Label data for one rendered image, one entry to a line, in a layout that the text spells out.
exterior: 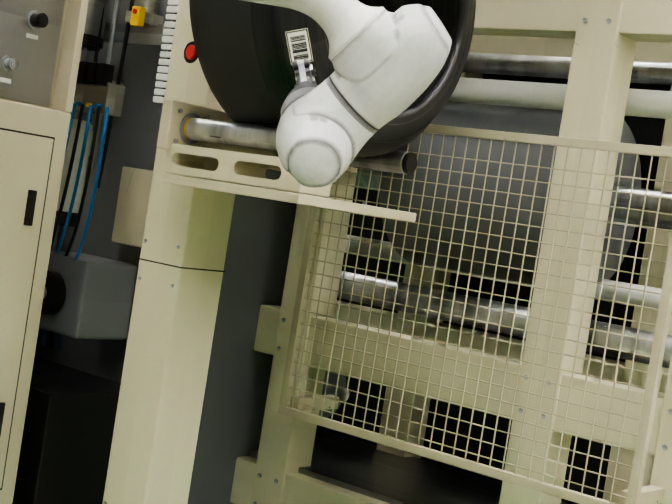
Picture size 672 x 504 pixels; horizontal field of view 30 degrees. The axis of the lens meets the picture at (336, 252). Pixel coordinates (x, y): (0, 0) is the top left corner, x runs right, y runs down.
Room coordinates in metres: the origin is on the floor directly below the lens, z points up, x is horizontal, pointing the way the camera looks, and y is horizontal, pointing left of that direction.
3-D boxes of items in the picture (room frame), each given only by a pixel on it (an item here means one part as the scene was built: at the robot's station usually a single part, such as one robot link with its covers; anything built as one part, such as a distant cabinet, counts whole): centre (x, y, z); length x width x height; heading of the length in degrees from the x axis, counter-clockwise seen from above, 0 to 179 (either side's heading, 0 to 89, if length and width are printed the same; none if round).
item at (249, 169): (2.39, 0.19, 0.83); 0.36 x 0.09 x 0.06; 51
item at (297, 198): (2.50, 0.11, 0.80); 0.37 x 0.36 x 0.02; 141
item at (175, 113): (2.61, 0.24, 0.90); 0.40 x 0.03 x 0.10; 141
